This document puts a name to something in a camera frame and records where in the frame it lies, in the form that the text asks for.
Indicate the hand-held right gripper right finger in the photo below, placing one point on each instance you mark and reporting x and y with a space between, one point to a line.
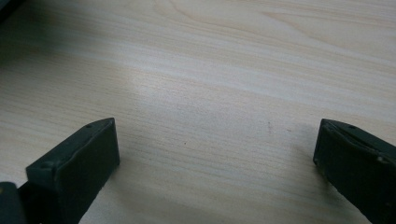
358 168

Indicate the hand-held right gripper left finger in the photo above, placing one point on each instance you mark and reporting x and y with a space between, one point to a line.
77 168

